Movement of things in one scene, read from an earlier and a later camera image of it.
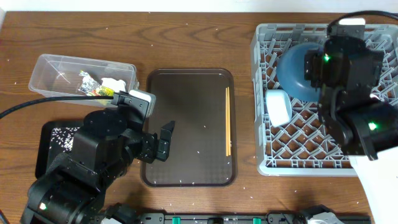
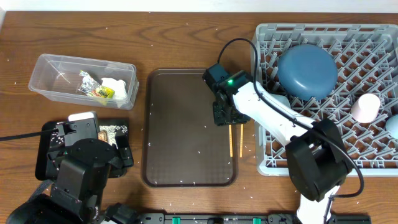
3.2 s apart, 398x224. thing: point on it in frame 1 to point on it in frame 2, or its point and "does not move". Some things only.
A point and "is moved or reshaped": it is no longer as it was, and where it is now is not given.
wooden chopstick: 229,120 to 241,141
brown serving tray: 194,99 does not move
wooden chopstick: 226,121 is moved or reshaped
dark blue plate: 290,67 does not move
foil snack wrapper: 89,88 does not move
